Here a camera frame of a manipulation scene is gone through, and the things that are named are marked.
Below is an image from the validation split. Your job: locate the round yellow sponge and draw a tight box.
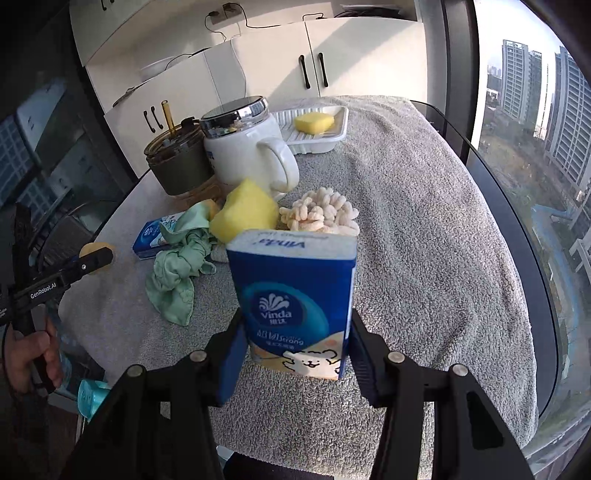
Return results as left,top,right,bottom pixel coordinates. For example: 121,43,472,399
78,242,115,274

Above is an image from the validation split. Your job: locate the green silk cloth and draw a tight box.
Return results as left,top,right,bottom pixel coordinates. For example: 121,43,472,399
145,199,218,327

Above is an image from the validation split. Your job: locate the blue Vinda tissue pack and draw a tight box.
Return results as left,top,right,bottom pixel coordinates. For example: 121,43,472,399
226,230,358,380

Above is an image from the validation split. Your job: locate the cream chenille duster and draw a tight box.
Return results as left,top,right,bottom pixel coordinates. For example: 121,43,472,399
280,187,360,237

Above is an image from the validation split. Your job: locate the person left hand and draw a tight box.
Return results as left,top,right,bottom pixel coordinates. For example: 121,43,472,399
4,317,63,394

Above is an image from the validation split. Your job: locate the grey towel table cover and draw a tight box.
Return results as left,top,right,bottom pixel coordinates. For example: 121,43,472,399
58,96,539,479

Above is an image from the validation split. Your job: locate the white knitted cloth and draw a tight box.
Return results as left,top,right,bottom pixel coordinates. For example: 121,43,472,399
211,244,229,263

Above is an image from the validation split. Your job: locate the amber glass straw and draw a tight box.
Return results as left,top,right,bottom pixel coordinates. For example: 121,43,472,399
161,100,176,138

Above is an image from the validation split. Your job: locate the yellow rectangular sponge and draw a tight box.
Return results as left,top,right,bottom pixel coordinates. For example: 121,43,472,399
209,179,280,244

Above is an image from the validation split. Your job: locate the white bowl on counter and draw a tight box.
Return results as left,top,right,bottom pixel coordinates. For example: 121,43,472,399
139,56,177,82

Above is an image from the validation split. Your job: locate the white ceramic mug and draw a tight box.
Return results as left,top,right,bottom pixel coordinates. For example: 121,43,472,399
204,114,300,200

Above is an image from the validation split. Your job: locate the chrome mug lid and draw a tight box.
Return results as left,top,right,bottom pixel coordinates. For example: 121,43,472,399
199,96,270,139

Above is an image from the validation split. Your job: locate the white plastic tray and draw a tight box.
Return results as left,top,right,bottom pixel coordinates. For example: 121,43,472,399
271,105,349,155

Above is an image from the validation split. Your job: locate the white cabinet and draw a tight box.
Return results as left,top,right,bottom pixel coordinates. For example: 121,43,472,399
87,17,428,176

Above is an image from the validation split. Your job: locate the wall power socket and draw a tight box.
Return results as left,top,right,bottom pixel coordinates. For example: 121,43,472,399
207,3,242,25

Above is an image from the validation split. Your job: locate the black cabinet handle left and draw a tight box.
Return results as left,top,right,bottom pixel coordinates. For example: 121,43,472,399
297,54,311,90

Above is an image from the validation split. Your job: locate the black cabinet handle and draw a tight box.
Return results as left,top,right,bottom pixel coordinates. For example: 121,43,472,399
297,54,311,90
318,52,329,88

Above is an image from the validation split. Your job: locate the black cabinet handle right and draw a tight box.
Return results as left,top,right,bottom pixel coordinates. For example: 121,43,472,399
318,52,329,88

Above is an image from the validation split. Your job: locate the black cable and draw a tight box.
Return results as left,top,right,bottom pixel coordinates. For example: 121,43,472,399
202,2,325,47

